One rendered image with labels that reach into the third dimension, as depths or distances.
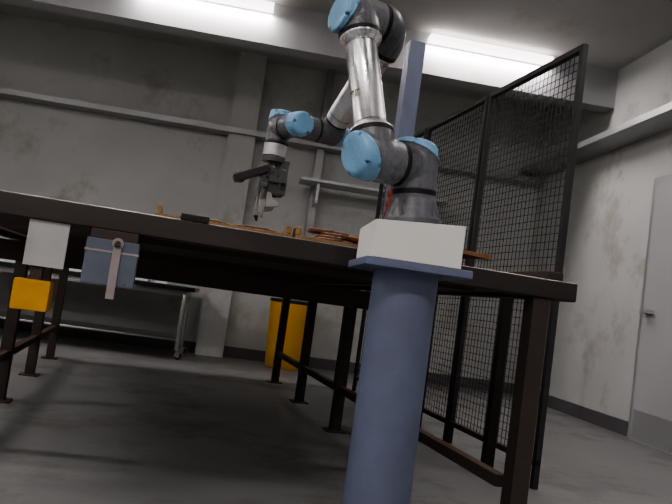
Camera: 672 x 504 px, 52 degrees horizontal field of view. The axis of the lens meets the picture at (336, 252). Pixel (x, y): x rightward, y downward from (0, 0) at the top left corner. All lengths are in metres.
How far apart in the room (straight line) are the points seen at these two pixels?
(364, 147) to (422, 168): 0.18
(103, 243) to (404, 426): 0.91
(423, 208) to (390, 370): 0.41
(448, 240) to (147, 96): 6.75
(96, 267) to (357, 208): 6.29
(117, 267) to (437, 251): 0.83
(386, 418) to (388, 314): 0.25
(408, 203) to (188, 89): 6.57
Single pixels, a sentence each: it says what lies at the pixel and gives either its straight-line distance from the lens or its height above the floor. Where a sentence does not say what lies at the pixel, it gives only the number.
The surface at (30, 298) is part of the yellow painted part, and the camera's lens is 1.94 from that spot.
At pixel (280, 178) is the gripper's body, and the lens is 2.18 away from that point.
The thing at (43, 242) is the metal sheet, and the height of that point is 0.80.
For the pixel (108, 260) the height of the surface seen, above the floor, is 0.78.
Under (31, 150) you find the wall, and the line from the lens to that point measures 8.34.
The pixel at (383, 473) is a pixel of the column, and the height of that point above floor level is 0.35.
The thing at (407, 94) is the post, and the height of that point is 2.06.
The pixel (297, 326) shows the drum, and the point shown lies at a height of 0.46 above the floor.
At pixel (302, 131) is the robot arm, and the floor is 1.24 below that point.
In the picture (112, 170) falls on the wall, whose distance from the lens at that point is 8.11.
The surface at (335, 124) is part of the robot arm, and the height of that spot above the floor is 1.29.
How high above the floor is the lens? 0.74
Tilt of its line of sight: 4 degrees up
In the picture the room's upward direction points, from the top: 8 degrees clockwise
